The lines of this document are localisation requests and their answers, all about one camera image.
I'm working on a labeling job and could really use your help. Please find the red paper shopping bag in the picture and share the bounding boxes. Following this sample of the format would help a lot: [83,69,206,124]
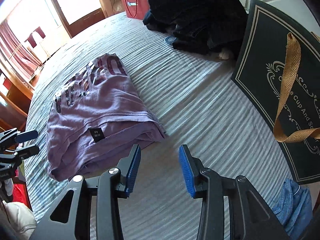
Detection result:
[121,0,150,20]

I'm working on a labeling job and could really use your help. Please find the black gift bag gold handles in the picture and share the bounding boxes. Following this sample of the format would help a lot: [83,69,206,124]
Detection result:
[232,0,319,184]

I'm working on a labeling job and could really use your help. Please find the folded blue denim garment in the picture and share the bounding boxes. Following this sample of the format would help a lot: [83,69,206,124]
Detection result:
[272,179,313,239]

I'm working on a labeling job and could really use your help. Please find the white striped bed sheet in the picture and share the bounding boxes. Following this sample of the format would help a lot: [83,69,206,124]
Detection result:
[25,14,291,239]

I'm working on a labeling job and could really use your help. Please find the purple t-shirt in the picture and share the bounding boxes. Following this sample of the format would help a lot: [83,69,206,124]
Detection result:
[46,54,165,181]

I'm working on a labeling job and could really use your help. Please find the dark navy clothes pile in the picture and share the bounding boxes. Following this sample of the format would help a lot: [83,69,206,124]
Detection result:
[143,0,248,55]

